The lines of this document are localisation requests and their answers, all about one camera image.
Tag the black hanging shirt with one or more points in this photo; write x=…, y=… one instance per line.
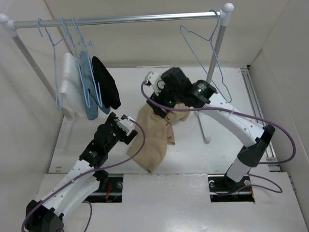
x=109, y=92

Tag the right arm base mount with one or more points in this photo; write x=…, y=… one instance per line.
x=222, y=190

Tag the blue hanging shirt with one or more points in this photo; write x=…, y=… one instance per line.
x=92, y=111

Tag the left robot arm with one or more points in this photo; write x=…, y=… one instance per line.
x=86, y=176

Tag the beige t shirt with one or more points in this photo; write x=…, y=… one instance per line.
x=158, y=135

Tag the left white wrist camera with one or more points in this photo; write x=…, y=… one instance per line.
x=126, y=123

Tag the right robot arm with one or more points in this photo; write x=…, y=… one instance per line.
x=254, y=136

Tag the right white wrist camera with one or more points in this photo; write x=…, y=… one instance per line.
x=154, y=80

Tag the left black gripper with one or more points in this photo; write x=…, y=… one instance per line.
x=124, y=137

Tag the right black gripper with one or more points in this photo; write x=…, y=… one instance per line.
x=159, y=98

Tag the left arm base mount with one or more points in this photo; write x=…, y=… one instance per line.
x=111, y=192

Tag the white hanging shirt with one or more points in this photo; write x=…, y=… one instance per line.
x=71, y=86

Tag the white metal clothes rack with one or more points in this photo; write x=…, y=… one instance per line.
x=10, y=26

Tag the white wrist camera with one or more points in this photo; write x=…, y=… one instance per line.
x=154, y=80
x=126, y=123

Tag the light blue wire hanger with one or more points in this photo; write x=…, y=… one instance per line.
x=215, y=41

